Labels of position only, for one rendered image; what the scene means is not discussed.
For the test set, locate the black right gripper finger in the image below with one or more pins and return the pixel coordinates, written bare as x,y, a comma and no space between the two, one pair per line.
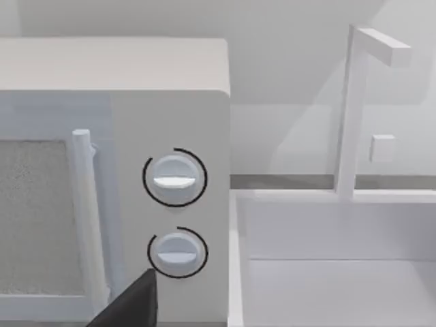
136,301

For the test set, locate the white microwave knob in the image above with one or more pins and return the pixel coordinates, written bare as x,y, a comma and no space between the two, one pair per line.
174,177
176,253

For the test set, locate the microwave door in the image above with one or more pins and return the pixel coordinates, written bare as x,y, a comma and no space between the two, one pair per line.
44,204

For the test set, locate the pale microwave oven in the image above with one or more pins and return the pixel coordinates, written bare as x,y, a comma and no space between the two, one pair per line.
190,112

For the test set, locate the tall white tap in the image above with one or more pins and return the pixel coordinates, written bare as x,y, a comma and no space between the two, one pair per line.
354,112

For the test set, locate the white sink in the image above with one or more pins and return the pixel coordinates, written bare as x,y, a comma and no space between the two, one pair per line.
327,259

